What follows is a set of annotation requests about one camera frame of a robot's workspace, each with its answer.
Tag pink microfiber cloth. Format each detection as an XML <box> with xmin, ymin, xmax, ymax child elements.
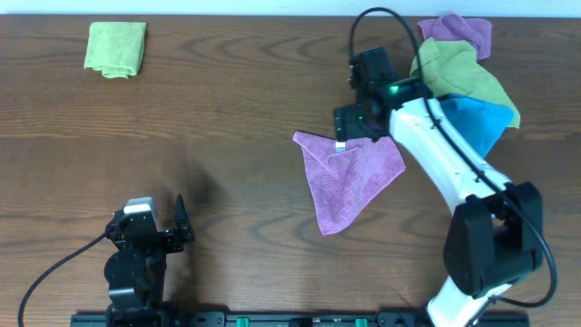
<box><xmin>292</xmin><ymin>132</ymin><xmax>406</xmax><ymax>235</ymax></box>

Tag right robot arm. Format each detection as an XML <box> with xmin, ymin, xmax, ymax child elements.
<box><xmin>334</xmin><ymin>76</ymin><xmax>552</xmax><ymax>326</ymax></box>

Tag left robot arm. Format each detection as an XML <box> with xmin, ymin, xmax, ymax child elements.
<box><xmin>103</xmin><ymin>195</ymin><xmax>194</xmax><ymax>327</ymax></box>

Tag green crumpled microfiber cloth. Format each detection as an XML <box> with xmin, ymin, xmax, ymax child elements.
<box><xmin>409</xmin><ymin>37</ymin><xmax>521</xmax><ymax>128</ymax></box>

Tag blue microfiber cloth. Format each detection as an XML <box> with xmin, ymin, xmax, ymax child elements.
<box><xmin>438</xmin><ymin>94</ymin><xmax>514</xmax><ymax>158</ymax></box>

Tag purple crumpled microfiber cloth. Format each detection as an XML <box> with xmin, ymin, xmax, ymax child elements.
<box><xmin>418</xmin><ymin>14</ymin><xmax>493</xmax><ymax>60</ymax></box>

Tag folded green microfiber cloth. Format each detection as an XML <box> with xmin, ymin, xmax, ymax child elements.
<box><xmin>84</xmin><ymin>22</ymin><xmax>147</xmax><ymax>79</ymax></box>

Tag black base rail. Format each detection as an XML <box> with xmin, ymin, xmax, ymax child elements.
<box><xmin>70</xmin><ymin>309</ymin><xmax>531</xmax><ymax>327</ymax></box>

